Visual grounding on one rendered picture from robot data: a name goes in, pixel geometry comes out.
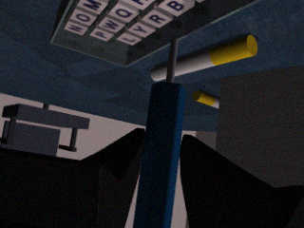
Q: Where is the keyboard with white letter keys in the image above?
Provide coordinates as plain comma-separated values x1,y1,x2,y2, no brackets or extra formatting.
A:
49,0,263,67

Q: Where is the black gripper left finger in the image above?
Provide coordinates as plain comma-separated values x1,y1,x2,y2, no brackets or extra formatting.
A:
0,128,145,228

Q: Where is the blue stylus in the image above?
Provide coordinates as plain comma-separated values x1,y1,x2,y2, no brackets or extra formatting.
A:
133,37,186,228

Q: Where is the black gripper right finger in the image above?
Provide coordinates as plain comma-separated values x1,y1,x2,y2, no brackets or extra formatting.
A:
180,134,304,228

